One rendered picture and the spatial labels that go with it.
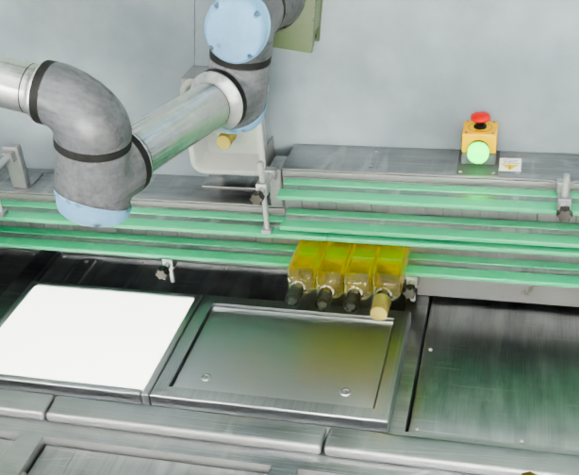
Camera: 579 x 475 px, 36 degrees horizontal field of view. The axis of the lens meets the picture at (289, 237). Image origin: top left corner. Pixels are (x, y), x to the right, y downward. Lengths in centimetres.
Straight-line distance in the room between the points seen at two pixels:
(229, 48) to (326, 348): 64
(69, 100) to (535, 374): 104
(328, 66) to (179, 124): 51
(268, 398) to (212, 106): 56
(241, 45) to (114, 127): 38
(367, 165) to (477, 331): 42
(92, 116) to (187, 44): 71
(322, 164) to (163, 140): 52
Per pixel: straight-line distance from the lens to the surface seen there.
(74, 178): 135
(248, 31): 160
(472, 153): 184
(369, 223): 186
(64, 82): 132
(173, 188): 207
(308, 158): 193
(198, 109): 156
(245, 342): 186
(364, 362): 178
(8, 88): 136
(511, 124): 192
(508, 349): 188
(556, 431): 172
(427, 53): 187
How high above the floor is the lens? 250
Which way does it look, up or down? 55 degrees down
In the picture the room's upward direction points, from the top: 156 degrees counter-clockwise
